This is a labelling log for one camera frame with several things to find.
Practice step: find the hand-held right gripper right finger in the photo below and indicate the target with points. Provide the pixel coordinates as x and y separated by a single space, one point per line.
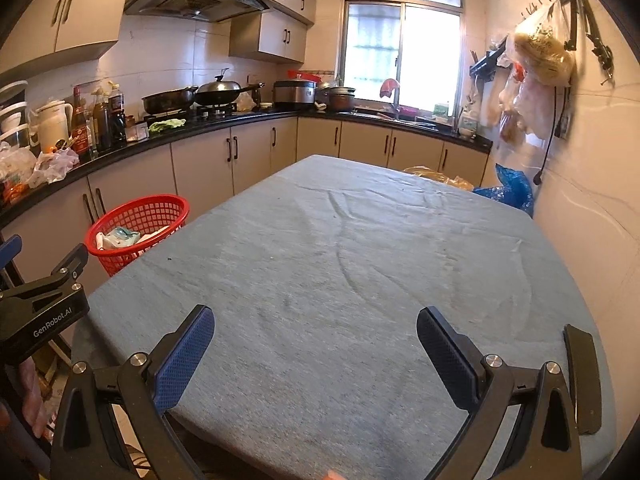
450 355

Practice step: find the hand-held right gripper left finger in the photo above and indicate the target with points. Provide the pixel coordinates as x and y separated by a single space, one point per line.
180 355

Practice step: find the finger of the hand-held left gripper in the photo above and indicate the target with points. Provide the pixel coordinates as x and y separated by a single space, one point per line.
60 280
11 252

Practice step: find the teal white packet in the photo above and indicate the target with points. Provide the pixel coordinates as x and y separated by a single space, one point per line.
120 237

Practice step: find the red plastic basket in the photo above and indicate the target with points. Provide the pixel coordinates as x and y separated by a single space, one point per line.
145 210

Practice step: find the person's left hand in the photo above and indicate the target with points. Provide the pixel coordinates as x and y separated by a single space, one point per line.
36 400

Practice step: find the large clear plastic bag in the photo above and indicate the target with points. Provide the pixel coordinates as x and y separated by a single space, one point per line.
17 162

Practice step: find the crumpled clear plastic bags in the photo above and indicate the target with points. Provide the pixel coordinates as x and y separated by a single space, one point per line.
55 167

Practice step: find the white thermos jug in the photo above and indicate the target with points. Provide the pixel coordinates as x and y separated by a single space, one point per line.
52 127

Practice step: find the dark sauce bottle red label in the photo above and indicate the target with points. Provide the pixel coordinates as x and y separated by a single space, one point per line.
80 135

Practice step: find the white stacked bowls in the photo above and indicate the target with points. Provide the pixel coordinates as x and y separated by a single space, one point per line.
12 115

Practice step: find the grey blue tablecloth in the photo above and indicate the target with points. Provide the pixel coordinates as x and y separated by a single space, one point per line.
350 260

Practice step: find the black kitchen countertop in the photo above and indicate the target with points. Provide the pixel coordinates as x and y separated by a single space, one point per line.
135 146

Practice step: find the dark soy sauce bottle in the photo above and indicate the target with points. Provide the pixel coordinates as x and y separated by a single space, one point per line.
102 125

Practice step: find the small seasoning container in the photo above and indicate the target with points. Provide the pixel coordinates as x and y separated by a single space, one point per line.
137 130

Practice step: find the yellow brown plastic bag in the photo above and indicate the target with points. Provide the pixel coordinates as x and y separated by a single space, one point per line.
440 177

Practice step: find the blue plastic bag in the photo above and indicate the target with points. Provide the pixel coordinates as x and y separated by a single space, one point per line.
510 187

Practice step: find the dark bottle yellow cap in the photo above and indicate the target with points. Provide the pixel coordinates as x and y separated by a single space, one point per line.
117 110

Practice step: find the beige lower cabinets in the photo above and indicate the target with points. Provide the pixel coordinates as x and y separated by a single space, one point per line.
200 170

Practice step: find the green leafy vegetable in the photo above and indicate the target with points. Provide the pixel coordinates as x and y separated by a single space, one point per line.
167 126

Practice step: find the black frying wok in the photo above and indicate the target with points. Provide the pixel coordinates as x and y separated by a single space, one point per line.
167 101

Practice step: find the gas stove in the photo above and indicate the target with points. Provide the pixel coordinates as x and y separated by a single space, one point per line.
215 110

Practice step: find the white plastic jug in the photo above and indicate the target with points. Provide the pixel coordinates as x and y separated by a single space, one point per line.
467 122

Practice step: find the hanging bag brown contents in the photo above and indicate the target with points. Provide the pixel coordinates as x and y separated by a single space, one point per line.
511 127

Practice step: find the green white carton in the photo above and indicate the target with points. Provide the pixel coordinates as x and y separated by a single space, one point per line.
441 111

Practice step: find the magenta plastic box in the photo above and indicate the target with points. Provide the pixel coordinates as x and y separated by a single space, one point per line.
410 113

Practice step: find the wok with steel lid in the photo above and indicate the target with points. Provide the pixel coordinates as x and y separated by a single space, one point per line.
220 91

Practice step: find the steel faucet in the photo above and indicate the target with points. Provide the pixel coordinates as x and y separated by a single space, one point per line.
396 107

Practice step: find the small clear plastic bag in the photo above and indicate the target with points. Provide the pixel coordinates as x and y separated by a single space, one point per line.
246 102

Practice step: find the hanging white plastic bag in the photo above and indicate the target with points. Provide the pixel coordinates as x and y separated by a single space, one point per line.
535 105

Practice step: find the pink red cloth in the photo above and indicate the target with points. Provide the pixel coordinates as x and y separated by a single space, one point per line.
390 87

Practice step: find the brown cooking pot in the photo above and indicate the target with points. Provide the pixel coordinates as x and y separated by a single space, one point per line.
342 100

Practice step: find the steel rice cooker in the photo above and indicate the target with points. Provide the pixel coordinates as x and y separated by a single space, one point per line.
295 95

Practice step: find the steel pot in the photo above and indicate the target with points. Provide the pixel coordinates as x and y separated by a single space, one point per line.
324 91

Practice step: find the red plastic plate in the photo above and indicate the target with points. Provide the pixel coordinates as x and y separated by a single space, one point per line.
304 77

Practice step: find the hanging bag yellow contents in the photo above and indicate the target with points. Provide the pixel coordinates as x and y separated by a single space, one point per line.
542 50

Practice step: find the window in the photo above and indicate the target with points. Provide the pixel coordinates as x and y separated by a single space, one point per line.
400 40

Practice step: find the wall socket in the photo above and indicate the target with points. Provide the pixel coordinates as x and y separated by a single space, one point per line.
563 126

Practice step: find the black wall shelf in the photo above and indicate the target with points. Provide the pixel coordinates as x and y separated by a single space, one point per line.
485 62

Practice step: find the black wall hook rail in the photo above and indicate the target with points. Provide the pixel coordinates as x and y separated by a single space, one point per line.
590 20

